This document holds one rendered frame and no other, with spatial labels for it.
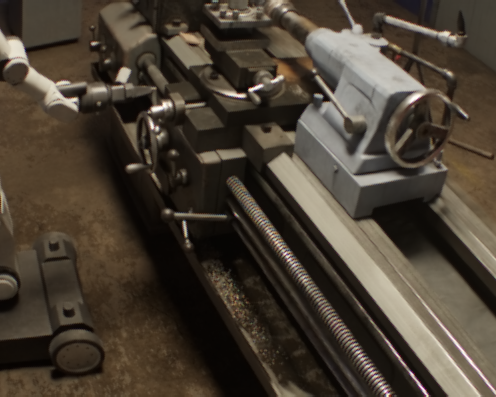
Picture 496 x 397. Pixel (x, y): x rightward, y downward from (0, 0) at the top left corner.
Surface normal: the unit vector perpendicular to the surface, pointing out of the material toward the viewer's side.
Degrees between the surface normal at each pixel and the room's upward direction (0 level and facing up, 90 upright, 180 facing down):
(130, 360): 0
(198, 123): 0
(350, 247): 36
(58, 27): 90
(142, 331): 0
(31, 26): 90
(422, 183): 90
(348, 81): 76
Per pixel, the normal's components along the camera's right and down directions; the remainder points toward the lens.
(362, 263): -0.44, -0.57
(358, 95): -0.85, -0.04
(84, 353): 0.34, 0.57
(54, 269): 0.11, -0.81
